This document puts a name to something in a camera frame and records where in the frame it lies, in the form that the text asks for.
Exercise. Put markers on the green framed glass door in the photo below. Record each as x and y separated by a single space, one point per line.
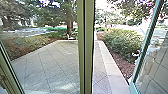
86 46

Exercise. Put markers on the large outdoor tree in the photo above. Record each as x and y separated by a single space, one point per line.
69 23

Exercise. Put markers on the green outdoor shrub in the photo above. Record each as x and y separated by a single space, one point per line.
123 41

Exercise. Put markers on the white garden statue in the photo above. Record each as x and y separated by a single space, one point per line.
151 53

